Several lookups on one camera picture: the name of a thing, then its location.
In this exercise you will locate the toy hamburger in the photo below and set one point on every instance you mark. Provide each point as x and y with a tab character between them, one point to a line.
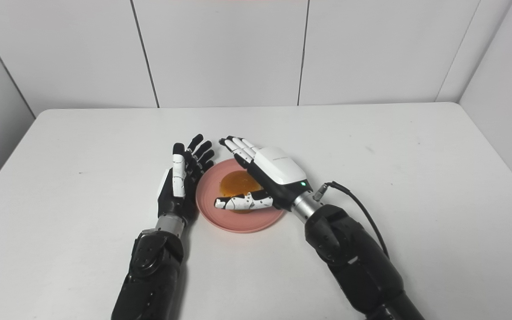
238	186

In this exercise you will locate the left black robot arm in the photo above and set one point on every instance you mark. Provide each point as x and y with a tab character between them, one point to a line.
151	271

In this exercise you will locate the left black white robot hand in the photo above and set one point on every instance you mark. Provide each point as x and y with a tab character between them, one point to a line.
180	186

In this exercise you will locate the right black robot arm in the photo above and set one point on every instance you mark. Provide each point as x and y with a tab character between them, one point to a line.
354	262

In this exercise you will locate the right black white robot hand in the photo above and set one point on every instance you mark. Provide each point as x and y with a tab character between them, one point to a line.
274	178

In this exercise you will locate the pink plastic plate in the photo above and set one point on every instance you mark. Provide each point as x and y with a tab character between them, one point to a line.
238	213

